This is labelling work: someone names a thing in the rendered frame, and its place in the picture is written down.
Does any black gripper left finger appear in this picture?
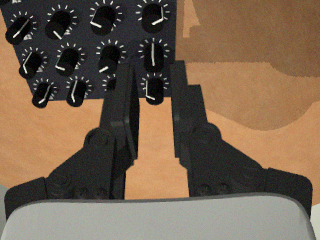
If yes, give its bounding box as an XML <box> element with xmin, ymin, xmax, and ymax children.
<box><xmin>4</xmin><ymin>63</ymin><xmax>140</xmax><ymax>222</ymax></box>

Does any black knob box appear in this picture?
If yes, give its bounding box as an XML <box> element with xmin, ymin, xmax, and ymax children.
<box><xmin>0</xmin><ymin>0</ymin><xmax>177</xmax><ymax>109</ymax></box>

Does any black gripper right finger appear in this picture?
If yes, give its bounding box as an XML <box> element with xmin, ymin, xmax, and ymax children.
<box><xmin>170</xmin><ymin>60</ymin><xmax>313</xmax><ymax>218</ymax></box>

